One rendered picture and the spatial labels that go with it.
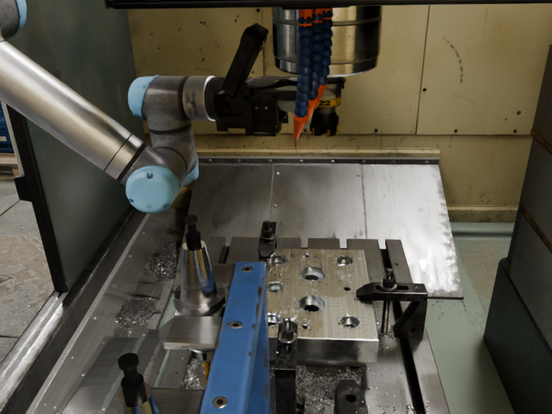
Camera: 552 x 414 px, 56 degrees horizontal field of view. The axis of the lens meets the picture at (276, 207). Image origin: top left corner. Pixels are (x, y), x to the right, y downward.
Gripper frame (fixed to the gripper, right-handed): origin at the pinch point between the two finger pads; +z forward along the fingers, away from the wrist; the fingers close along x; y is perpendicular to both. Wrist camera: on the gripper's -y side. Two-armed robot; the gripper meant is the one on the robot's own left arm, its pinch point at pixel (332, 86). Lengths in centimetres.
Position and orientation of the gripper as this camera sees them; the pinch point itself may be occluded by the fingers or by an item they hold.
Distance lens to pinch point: 83.3
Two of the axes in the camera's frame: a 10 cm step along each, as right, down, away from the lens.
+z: 9.4, 0.8, -3.2
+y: 0.8, 8.9, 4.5
